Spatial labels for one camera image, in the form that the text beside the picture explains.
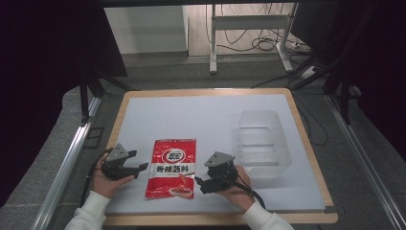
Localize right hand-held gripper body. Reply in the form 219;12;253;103
199;150;239;195

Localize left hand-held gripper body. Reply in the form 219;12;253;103
101;143;141;181

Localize red seasoning packet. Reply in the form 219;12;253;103
145;138;197;200

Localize clear plastic container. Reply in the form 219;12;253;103
237;109;293;180

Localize person's left hand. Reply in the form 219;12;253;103
90;153;136;199

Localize person's right hand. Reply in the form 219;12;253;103
217;164;257;214

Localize white mat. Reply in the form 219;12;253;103
105;93;327;215

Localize black metal stand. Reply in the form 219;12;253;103
79;71;142;124
288;3;381;126

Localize dark curtain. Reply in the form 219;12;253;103
0;0;128;209
322;0;406;161

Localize white cabinet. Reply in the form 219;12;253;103
103;5;190;56

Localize white power strip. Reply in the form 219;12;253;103
300;65;320;81

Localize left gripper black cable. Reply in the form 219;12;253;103
79;147;115;207

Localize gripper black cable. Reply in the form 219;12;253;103
79;147;115;207
232;164;267;210

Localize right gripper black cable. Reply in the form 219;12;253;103
232;164;267;210

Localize aluminium rail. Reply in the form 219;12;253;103
326;95;406;230
31;96;102;230

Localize black floor cable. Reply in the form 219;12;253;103
291;92;329;148

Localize black floor cables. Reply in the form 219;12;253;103
205;3;312;54

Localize white metal desk frame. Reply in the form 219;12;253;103
209;3;299;75

